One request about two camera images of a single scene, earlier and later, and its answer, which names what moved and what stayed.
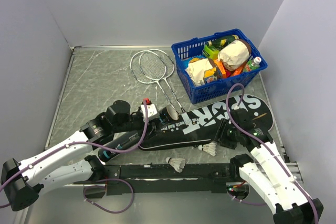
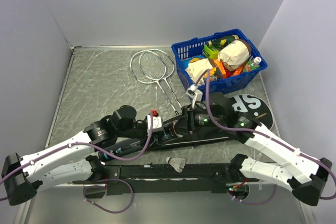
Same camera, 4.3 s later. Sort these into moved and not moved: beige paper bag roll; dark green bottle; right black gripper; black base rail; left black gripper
Moved: right black gripper; left black gripper
Not moved: beige paper bag roll; dark green bottle; black base rail
